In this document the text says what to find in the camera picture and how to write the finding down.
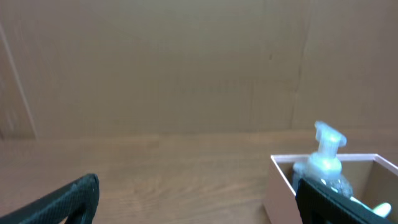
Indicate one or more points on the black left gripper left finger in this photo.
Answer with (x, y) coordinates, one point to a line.
(75, 202)

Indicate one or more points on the white cardboard box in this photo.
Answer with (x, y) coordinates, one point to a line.
(373, 178)

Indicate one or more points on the green Colgate toothbrush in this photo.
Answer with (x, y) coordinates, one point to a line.
(382, 210)

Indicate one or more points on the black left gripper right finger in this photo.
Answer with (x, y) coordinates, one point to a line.
(318, 204)

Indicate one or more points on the clear soap pump bottle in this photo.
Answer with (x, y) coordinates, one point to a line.
(323, 165)

